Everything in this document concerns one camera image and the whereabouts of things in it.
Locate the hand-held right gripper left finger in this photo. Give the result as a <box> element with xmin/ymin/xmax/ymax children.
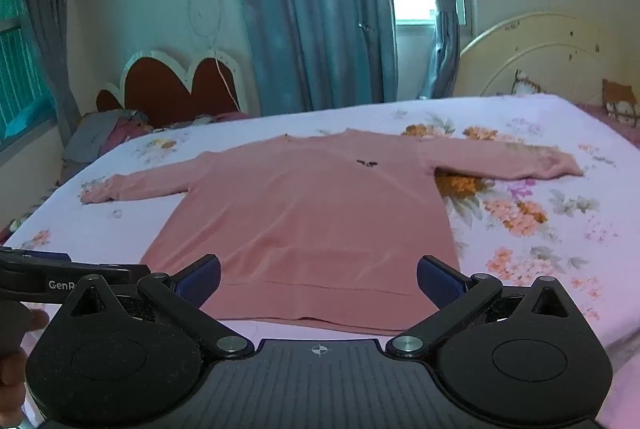
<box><xmin>60</xmin><ymin>254</ymin><xmax>256</xmax><ymax>360</ymax></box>

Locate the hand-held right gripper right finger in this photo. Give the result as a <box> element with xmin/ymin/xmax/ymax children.
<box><xmin>387</xmin><ymin>254</ymin><xmax>581</xmax><ymax>360</ymax></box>

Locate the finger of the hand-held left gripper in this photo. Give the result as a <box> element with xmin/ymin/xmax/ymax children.
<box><xmin>75</xmin><ymin>261</ymin><xmax>152</xmax><ymax>286</ymax></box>

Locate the pink long-sleeved sweater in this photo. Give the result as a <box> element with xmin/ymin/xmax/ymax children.
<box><xmin>81</xmin><ymin>129</ymin><xmax>585</xmax><ymax>336</ymax></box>

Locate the person's left hand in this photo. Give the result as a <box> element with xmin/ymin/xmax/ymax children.
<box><xmin>0</xmin><ymin>300</ymin><xmax>51</xmax><ymax>410</ymax></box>

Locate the grey pink pillow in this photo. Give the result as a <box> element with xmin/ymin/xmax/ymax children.
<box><xmin>62</xmin><ymin>109</ymin><xmax>153</xmax><ymax>170</ymax></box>

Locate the red heart-shaped headboard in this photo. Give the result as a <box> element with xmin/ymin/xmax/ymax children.
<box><xmin>96</xmin><ymin>49</ymin><xmax>248</xmax><ymax>130</ymax></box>

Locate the white patterned pillow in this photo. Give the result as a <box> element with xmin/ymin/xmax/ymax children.
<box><xmin>512</xmin><ymin>69</ymin><xmax>546</xmax><ymax>97</ymax></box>

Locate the teal-tinted side window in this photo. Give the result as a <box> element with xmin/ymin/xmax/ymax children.
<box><xmin>0</xmin><ymin>0</ymin><xmax>57</xmax><ymax>150</ymax></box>

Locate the cream round headboard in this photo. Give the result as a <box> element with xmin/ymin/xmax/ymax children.
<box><xmin>457</xmin><ymin>11</ymin><xmax>640</xmax><ymax>107</ymax></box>

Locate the brown patterned pillow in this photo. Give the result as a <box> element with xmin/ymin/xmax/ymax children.
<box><xmin>601</xmin><ymin>79</ymin><xmax>640</xmax><ymax>130</ymax></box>

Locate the grey curtain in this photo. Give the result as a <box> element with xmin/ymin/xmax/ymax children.
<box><xmin>10</xmin><ymin>0</ymin><xmax>83</xmax><ymax>144</ymax></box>

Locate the wide blue curtain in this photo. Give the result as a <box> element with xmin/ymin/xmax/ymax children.
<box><xmin>227</xmin><ymin>0</ymin><xmax>399</xmax><ymax>117</ymax></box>

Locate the white hanging cable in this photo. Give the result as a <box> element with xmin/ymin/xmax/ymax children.
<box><xmin>187</xmin><ymin>0</ymin><xmax>238</xmax><ymax>112</ymax></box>

